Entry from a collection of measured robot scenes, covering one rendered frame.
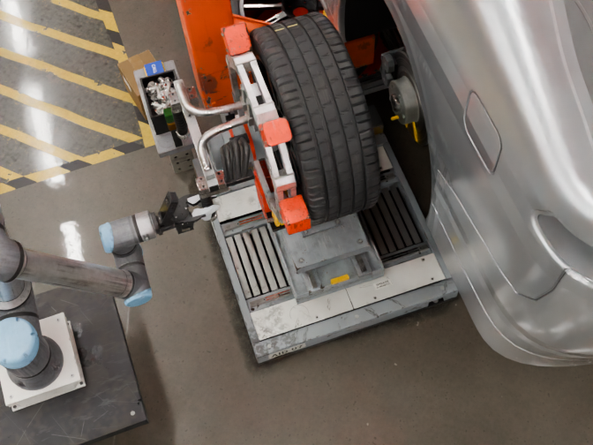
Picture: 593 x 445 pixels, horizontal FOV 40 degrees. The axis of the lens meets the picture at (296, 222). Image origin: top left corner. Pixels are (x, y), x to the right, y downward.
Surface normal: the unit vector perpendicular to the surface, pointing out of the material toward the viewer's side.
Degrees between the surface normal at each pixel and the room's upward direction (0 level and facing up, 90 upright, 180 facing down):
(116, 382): 0
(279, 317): 0
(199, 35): 90
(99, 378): 0
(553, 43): 20
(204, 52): 90
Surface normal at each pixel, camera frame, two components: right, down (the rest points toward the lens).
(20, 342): 0.03, -0.35
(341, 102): 0.12, 0.00
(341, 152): 0.23, 0.40
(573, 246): 0.24, -0.40
